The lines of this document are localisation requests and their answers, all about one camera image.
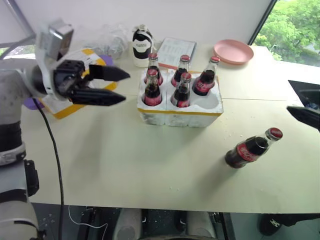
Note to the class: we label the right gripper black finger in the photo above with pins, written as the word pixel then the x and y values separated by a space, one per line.
pixel 308 116

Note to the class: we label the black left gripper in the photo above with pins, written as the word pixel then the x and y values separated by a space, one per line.
pixel 66 75

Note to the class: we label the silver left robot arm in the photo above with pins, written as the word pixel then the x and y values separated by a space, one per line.
pixel 12 95

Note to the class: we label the glass cola bottle red cap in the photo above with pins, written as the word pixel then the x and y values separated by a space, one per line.
pixel 182 95
pixel 205 82
pixel 182 68
pixel 156 65
pixel 246 151
pixel 152 92

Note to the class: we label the white box with yellow tape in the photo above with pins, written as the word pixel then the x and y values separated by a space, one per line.
pixel 58 107

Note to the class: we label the white foam bottle crate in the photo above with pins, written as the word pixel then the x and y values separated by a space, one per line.
pixel 180 116

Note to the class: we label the crumpled clear plastic bag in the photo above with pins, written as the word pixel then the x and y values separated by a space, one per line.
pixel 115 42

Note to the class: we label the black and white sneaker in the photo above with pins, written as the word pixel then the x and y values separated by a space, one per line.
pixel 141 46

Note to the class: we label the purple round disc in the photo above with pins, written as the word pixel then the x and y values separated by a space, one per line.
pixel 30 103

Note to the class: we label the printed paper sheet pink edge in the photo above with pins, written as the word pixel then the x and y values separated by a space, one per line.
pixel 177 50

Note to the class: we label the pink round plate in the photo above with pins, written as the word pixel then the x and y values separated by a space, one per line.
pixel 232 51

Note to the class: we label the black shoe with white logo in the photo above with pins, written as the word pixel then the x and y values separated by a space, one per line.
pixel 275 223

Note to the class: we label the white rounded shape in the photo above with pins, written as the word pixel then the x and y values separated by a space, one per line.
pixel 127 225
pixel 200 227

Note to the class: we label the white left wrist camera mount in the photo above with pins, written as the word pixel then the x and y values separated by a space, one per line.
pixel 43 51

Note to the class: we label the black window frame bar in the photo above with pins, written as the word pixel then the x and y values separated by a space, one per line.
pixel 262 22

